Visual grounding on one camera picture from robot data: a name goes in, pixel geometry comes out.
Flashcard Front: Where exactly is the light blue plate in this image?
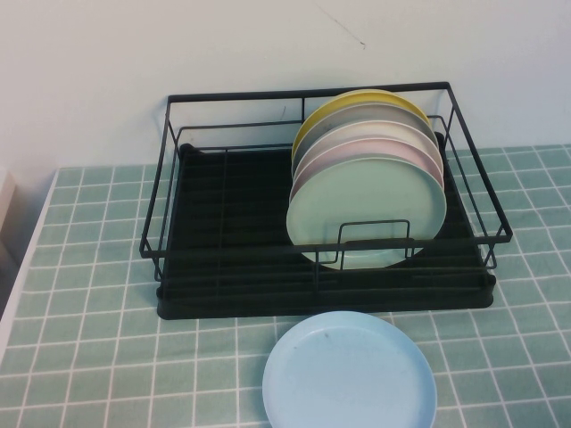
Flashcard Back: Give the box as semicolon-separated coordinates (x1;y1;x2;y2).
261;310;439;428

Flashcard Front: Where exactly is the mint green plate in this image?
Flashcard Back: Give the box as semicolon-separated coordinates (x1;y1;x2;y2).
285;154;449;272

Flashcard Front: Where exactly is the pink plate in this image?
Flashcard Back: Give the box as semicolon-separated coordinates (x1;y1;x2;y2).
290;136;446;193

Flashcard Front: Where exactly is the yellow plate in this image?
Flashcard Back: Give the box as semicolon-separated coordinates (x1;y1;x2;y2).
291;88;433;169

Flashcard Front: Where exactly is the grey plate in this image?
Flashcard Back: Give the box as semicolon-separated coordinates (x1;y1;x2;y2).
292;104;441;173

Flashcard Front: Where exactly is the cream white plate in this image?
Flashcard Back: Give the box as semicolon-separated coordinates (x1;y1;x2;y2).
293;119;444;179

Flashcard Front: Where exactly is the black plastic drip tray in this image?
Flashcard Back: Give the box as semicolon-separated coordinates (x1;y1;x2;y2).
155;131;498;321

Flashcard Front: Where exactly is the green checked tablecloth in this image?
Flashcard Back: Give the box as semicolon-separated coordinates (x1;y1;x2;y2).
0;143;571;428

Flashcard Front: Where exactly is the black wire dish rack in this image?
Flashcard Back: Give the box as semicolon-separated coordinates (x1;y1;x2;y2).
138;80;512;299

